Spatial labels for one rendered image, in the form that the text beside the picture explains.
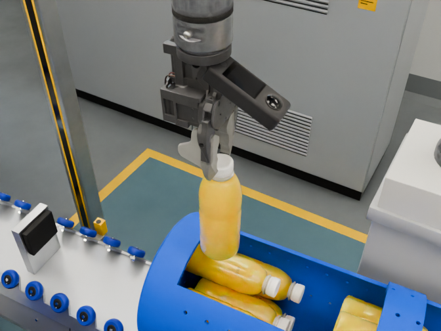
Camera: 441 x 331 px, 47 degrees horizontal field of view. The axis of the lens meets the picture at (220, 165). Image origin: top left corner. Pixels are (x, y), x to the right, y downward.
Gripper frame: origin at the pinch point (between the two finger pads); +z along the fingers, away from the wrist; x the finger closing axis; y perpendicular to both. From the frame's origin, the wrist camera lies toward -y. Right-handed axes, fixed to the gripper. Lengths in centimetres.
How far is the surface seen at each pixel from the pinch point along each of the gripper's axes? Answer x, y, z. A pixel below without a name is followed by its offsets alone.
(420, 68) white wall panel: -279, -13, 128
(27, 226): 1, 50, 37
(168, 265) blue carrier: 5.1, 8.4, 23.3
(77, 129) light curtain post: -34, 64, 37
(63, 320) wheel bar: 11, 36, 53
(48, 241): -3, 50, 47
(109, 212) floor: -88, 112, 145
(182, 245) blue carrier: 0.8, 7.9, 22.0
